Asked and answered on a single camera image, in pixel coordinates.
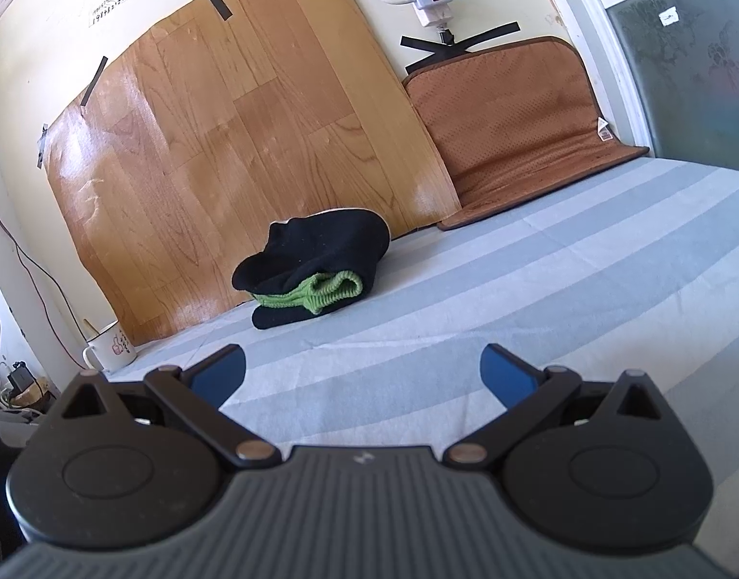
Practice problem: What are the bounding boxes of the white enamel mug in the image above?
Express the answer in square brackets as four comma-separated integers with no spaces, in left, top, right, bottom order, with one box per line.
[82,322,138,373]

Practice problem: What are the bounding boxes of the white paper note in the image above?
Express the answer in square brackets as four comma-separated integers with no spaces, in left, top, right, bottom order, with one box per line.
[90,0,143,28]

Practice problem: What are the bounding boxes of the red cable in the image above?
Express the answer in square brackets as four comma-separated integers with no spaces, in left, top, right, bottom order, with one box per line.
[0,181,88,370]

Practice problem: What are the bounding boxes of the black charger adapter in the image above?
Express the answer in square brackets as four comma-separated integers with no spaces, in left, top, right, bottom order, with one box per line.
[6,360,38,396]

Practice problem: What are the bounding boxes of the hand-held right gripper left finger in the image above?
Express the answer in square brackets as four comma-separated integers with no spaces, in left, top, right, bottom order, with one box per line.
[59,343,281,468]

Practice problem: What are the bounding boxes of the brown mesh seat cushion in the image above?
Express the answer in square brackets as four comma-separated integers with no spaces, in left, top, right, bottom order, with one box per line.
[401,36,651,232]

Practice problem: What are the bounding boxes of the wood pattern vinyl sheet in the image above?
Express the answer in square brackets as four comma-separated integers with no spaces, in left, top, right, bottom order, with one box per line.
[44,0,464,342]

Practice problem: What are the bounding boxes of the white framed frosted window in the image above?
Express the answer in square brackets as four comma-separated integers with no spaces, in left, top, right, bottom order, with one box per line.
[523,0,739,173]

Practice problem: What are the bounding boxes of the striped blue white bed sheet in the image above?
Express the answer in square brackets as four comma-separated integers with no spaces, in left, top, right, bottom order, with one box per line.
[89,157,739,556]

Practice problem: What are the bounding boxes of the navy knit sweater green trim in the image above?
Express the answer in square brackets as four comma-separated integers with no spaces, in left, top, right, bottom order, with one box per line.
[232,208,391,331]

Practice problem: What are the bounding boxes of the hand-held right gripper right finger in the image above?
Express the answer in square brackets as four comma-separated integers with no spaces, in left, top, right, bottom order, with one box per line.
[445,343,672,465]

